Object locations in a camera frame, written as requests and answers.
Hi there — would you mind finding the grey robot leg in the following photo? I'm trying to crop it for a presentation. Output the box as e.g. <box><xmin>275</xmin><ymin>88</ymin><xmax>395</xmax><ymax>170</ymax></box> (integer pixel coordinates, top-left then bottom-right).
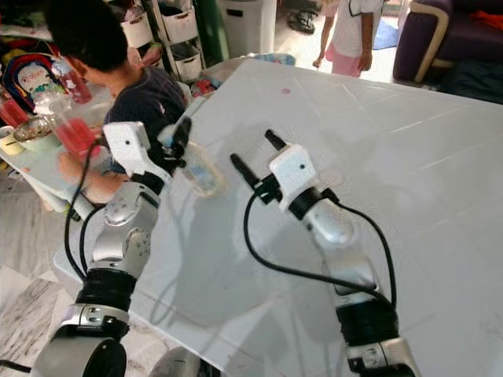
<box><xmin>149</xmin><ymin>347</ymin><xmax>221</xmax><ymax>377</ymax></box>

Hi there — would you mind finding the girl in pink shorts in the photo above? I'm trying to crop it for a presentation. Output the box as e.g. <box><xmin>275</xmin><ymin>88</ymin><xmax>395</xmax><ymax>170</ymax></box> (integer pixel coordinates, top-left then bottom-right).
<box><xmin>313</xmin><ymin>0</ymin><xmax>386</xmax><ymax>78</ymax></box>

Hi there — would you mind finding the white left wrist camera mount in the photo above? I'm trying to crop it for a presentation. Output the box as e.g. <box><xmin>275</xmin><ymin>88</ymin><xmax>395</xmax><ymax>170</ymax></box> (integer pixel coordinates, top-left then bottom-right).
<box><xmin>102</xmin><ymin>122</ymin><xmax>154</xmax><ymax>181</ymax></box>

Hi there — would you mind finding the metal bowl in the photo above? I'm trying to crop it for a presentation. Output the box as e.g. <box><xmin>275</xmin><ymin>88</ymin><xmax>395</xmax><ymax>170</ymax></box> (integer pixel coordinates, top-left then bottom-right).
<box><xmin>22</xmin><ymin>116</ymin><xmax>60</xmax><ymax>152</ymax></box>

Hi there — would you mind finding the dark cloth bag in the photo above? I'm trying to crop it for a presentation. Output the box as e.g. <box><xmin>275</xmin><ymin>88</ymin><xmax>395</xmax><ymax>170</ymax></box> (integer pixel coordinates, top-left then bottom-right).
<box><xmin>436</xmin><ymin>59</ymin><xmax>503</xmax><ymax>104</ymax></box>

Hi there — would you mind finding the clear pitcher of red drink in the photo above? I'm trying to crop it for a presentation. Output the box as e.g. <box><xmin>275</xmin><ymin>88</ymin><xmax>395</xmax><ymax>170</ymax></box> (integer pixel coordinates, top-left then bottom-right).
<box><xmin>39</xmin><ymin>93</ymin><xmax>107</xmax><ymax>158</ymax></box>

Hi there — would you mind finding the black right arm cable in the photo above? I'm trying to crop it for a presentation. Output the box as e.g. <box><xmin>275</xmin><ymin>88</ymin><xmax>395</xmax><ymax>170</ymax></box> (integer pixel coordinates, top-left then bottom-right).
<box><xmin>242</xmin><ymin>188</ymin><xmax>398</xmax><ymax>307</ymax></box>

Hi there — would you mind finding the red cup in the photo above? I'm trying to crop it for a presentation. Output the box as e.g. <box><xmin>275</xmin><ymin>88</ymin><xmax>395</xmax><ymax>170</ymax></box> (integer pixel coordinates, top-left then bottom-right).
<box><xmin>0</xmin><ymin>98</ymin><xmax>32</xmax><ymax>126</ymax></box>

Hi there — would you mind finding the white bin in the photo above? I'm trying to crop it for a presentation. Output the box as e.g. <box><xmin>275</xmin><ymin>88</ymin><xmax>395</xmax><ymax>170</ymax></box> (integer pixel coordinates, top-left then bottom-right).
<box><xmin>216</xmin><ymin>0</ymin><xmax>277</xmax><ymax>57</ymax></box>

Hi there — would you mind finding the short black left arm cable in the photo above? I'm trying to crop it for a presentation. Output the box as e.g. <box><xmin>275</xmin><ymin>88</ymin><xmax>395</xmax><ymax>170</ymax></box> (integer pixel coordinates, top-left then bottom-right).
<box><xmin>80</xmin><ymin>206</ymin><xmax>111</xmax><ymax>276</ymax></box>

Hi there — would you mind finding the white drawer cabinet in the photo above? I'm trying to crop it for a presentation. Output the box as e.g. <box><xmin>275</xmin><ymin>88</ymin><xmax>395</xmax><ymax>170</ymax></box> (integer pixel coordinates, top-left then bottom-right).
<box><xmin>122</xmin><ymin>0</ymin><xmax>201</xmax><ymax>83</ymax></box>

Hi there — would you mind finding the colourful cartoon backpack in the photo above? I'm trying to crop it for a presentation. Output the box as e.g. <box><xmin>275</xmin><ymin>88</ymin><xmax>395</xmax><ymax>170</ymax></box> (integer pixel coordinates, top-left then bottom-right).
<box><xmin>2</xmin><ymin>53</ymin><xmax>64</xmax><ymax>111</ymax></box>

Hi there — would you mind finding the cream mug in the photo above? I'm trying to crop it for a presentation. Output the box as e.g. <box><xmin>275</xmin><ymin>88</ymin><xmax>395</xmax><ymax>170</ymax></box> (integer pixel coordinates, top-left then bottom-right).
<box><xmin>0</xmin><ymin>126</ymin><xmax>26</xmax><ymax>156</ymax></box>

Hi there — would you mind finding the purple armchair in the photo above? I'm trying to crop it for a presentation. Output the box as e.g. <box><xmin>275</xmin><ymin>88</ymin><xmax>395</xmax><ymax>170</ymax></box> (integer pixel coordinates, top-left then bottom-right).
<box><xmin>391</xmin><ymin>0</ymin><xmax>503</xmax><ymax>83</ymax></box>

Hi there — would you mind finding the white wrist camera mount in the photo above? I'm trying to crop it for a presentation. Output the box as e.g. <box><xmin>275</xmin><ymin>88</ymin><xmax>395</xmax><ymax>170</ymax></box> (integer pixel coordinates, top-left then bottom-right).
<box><xmin>102</xmin><ymin>122</ymin><xmax>154</xmax><ymax>181</ymax></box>
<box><xmin>269</xmin><ymin>145</ymin><xmax>321</xmax><ymax>209</ymax></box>

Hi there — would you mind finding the boy in dark shirt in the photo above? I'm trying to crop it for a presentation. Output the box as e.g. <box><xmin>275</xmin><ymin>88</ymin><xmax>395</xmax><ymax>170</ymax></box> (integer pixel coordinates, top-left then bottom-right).
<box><xmin>45</xmin><ymin>0</ymin><xmax>189</xmax><ymax>205</ymax></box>

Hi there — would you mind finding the black shoe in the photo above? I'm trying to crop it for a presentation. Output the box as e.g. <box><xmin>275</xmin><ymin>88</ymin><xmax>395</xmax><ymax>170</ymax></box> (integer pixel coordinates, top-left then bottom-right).
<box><xmin>285</xmin><ymin>8</ymin><xmax>317</xmax><ymax>35</ymax></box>

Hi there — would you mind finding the green cylinder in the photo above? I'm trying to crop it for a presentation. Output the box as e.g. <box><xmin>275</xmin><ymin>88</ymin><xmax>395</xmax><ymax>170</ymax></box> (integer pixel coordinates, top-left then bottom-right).
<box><xmin>193</xmin><ymin>0</ymin><xmax>225</xmax><ymax>68</ymax></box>

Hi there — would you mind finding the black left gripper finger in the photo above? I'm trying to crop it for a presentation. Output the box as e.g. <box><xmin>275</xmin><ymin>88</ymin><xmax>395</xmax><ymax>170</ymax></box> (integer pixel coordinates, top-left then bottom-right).
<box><xmin>173</xmin><ymin>115</ymin><xmax>195</xmax><ymax>157</ymax></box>

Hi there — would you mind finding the clear plastic bottle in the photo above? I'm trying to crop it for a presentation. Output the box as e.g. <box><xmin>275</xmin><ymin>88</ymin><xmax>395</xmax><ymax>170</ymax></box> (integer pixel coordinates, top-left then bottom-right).
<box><xmin>161</xmin><ymin>118</ymin><xmax>226</xmax><ymax>199</ymax></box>

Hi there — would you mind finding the red bottle with blue lid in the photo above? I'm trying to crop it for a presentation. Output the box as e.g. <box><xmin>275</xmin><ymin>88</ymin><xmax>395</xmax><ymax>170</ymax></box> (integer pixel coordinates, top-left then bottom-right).
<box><xmin>59</xmin><ymin>59</ymin><xmax>94</xmax><ymax>104</ymax></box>

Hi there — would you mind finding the red snack packet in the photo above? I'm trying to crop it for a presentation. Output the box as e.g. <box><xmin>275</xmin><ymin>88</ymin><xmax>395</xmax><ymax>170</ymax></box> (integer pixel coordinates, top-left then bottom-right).
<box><xmin>189</xmin><ymin>75</ymin><xmax>215</xmax><ymax>97</ymax></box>

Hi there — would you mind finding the blue floor mat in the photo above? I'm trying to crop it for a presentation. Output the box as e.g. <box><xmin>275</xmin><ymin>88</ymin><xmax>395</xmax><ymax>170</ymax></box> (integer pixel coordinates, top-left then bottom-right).
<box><xmin>373</xmin><ymin>20</ymin><xmax>402</xmax><ymax>49</ymax></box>

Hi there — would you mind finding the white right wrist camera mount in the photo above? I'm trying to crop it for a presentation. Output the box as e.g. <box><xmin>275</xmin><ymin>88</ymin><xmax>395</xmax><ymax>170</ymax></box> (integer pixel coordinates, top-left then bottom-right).
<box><xmin>269</xmin><ymin>145</ymin><xmax>321</xmax><ymax>209</ymax></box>

